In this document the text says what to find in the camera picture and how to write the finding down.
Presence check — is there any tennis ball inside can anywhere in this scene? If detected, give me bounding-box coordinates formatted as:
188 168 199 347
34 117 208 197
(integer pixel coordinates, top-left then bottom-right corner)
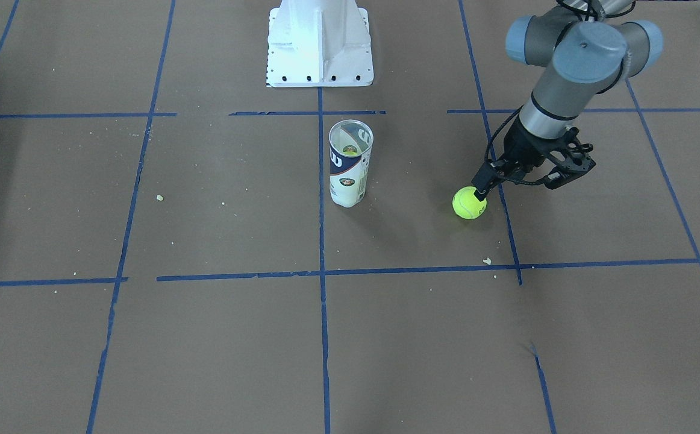
341 145 359 157

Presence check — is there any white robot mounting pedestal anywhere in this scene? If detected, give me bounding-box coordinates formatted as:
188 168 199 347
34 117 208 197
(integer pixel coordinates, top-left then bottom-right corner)
266 1 375 88

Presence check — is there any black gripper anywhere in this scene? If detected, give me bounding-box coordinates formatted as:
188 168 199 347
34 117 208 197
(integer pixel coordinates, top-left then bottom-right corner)
472 119 574 201

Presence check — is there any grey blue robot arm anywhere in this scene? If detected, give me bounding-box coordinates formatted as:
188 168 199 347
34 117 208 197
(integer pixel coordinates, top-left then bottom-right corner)
471 1 664 201

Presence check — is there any clear tennis ball can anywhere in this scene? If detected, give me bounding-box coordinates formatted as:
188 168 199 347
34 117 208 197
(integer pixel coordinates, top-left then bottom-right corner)
329 120 374 208

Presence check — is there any yellow tennis ball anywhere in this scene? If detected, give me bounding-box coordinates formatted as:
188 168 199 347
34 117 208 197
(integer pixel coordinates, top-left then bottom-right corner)
452 185 487 219

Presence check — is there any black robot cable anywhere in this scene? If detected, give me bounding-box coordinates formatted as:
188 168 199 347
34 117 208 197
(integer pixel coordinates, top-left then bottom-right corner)
485 0 634 165

